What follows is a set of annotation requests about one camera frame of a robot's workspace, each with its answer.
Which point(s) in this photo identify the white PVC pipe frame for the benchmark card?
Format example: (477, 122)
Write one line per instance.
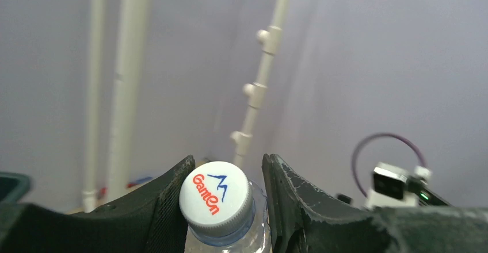
(133, 24)

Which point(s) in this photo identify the dark green trash bin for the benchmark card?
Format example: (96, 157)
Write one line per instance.
(14, 187)

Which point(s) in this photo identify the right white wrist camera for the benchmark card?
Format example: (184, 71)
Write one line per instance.
(395, 187)

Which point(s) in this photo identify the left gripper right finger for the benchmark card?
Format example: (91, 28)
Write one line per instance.
(304, 218)

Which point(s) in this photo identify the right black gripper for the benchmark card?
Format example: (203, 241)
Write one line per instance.
(431, 200)

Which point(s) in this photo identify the blue label water bottle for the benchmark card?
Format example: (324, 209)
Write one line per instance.
(224, 210)

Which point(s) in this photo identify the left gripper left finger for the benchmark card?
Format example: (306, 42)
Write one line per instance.
(147, 219)

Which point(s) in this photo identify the red blue screwdriver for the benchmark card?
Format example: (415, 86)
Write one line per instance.
(138, 182)

